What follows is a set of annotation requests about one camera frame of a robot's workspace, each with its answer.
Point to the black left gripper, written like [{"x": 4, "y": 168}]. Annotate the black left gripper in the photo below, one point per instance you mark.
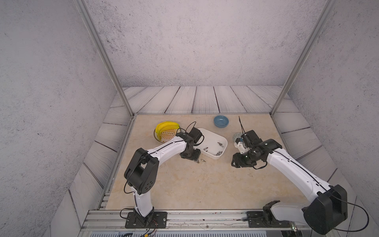
[{"x": 196, "y": 158}]

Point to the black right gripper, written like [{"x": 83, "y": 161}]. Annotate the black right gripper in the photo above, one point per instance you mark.
[{"x": 237, "y": 161}]

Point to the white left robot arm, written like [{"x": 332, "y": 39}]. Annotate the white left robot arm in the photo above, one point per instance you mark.
[{"x": 142, "y": 170}]

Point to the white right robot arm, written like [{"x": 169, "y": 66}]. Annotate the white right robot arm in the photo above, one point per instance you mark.
[{"x": 327, "y": 206}]

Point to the white plastic storage box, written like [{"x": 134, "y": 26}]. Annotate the white plastic storage box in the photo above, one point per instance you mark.
[{"x": 211, "y": 140}]

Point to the sunburst patterned plate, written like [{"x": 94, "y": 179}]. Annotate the sunburst patterned plate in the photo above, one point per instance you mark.
[{"x": 168, "y": 134}]

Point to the yellow banana bunch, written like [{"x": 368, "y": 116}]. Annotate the yellow banana bunch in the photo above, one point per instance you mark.
[{"x": 166, "y": 129}]

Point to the blue ceramic bowl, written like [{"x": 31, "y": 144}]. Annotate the blue ceramic bowl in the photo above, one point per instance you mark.
[{"x": 221, "y": 121}]

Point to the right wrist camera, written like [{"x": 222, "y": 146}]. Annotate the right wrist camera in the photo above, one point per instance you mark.
[{"x": 250, "y": 139}]

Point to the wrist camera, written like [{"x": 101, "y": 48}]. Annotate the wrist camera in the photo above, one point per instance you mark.
[
  {"x": 250, "y": 139},
  {"x": 196, "y": 135}
]

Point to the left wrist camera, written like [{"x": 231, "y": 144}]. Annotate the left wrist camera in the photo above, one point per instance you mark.
[{"x": 196, "y": 135}]

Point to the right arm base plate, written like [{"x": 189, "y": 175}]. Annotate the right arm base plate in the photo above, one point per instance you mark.
[{"x": 260, "y": 219}]

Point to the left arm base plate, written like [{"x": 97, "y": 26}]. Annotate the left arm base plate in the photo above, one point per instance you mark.
[{"x": 154, "y": 220}]

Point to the aluminium front rail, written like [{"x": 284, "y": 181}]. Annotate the aluminium front rail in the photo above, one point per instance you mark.
[{"x": 188, "y": 223}]

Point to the aluminium frame post right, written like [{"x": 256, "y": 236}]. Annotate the aluminium frame post right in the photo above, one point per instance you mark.
[{"x": 315, "y": 33}]

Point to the aluminium frame post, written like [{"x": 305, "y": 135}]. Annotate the aluminium frame post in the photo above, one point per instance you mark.
[
  {"x": 82, "y": 8},
  {"x": 315, "y": 33}
]

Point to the aluminium frame post left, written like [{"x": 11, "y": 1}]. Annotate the aluminium frame post left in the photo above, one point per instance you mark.
[{"x": 82, "y": 8}]

